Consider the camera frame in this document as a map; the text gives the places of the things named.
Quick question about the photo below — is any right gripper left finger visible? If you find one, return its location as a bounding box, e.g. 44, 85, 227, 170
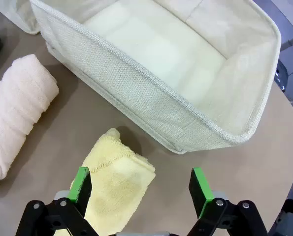
15, 166, 100, 236

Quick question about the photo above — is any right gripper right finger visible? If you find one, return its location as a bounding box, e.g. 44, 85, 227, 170
185, 167, 269, 236

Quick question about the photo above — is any yellow towel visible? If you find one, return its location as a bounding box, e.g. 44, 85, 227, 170
52, 127, 157, 236

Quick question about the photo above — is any pink towel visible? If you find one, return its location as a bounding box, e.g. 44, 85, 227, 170
0, 54, 60, 197

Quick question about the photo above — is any cream fabric basket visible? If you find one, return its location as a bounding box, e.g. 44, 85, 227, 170
0, 0, 41, 35
29, 0, 282, 155

